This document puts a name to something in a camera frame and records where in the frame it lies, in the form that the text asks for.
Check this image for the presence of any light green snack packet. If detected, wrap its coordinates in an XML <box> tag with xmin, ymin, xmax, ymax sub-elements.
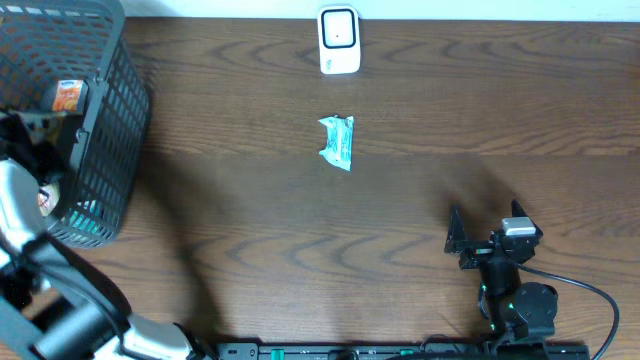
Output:
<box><xmin>319</xmin><ymin>116</ymin><xmax>355</xmax><ymax>171</ymax></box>

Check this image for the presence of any orange juice carton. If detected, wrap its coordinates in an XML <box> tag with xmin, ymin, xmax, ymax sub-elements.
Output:
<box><xmin>51</xmin><ymin>80</ymin><xmax>88</xmax><ymax>114</ymax></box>

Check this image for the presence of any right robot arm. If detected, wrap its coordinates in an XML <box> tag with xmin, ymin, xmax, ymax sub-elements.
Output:
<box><xmin>444</xmin><ymin>200</ymin><xmax>558</xmax><ymax>344</ymax></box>

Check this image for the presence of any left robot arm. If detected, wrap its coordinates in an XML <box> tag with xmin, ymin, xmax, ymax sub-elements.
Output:
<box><xmin>1</xmin><ymin>109</ymin><xmax>217</xmax><ymax>359</ymax></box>

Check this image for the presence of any grey plastic mesh basket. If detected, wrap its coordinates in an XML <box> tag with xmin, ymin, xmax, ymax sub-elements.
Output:
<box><xmin>1</xmin><ymin>0</ymin><xmax>150</xmax><ymax>248</ymax></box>

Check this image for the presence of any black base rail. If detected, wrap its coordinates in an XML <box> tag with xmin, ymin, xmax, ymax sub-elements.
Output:
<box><xmin>215</xmin><ymin>339</ymin><xmax>590</xmax><ymax>360</ymax></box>

